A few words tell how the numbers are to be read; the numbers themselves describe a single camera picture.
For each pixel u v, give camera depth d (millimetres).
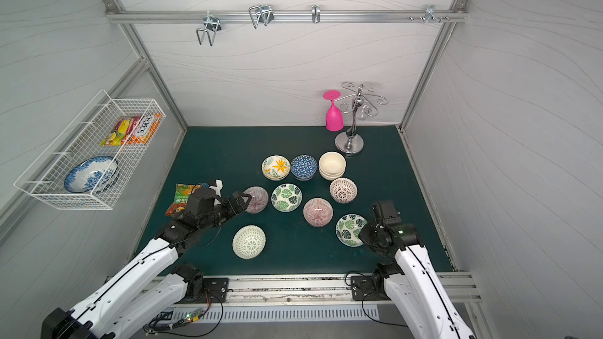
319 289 753
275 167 1013
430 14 764
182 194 915
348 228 861
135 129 733
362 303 686
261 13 763
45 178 556
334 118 1017
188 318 684
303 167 1015
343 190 957
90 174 628
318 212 900
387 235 557
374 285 662
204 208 611
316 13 751
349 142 1136
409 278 479
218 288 734
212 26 786
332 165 1011
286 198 937
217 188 738
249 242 824
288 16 796
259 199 930
